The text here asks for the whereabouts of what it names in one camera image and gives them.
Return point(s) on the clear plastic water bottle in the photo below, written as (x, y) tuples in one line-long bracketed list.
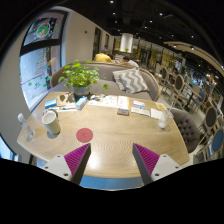
[(26, 127)]

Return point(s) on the blue round-back chair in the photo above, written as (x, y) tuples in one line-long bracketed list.
[(214, 145)]

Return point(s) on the dark grey tufted chair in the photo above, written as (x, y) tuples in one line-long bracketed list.
[(187, 128)]

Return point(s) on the person in yellow shirt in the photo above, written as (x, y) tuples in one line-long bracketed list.
[(103, 56)]

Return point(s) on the blue tissue box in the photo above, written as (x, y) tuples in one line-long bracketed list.
[(81, 103)]

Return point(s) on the white leaflet with blue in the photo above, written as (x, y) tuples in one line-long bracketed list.
[(139, 107)]

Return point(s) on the small brown card holder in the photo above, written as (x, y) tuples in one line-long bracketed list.
[(124, 112)]

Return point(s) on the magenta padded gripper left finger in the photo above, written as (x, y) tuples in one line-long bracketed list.
[(70, 166)]

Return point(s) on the red round coaster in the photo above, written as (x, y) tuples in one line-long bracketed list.
[(84, 135)]

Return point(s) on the window with green poster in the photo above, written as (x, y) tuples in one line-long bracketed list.
[(40, 55)]

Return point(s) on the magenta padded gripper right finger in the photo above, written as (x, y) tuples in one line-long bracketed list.
[(152, 166)]

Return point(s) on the grey curved sofa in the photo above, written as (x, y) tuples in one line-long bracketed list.
[(107, 84)]

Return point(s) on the person in white shirt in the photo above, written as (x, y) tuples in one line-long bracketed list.
[(126, 59)]

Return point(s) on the small blue white box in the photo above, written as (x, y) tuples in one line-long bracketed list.
[(50, 103)]

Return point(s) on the white ceramic mug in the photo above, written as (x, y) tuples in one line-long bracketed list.
[(51, 123)]

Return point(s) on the clear drinking glass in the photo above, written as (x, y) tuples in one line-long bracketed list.
[(165, 118)]

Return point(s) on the white menu booklet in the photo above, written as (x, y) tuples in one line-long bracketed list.
[(121, 102)]

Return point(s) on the white round pillar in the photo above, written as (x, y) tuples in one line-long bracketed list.
[(126, 42)]

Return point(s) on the yellow white card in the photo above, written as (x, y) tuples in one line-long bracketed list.
[(161, 106)]

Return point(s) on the grey round-back chair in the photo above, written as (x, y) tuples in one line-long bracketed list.
[(177, 92)]

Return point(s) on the green potted plant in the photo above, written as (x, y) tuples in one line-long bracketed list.
[(80, 76)]

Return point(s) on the grey zigzag cushion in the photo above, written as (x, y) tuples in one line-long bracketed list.
[(130, 81)]

